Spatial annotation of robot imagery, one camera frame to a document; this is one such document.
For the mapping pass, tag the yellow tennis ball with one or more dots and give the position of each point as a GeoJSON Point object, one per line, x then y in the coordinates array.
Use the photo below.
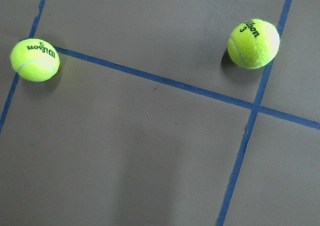
{"type": "Point", "coordinates": [35, 60]}
{"type": "Point", "coordinates": [253, 44]}

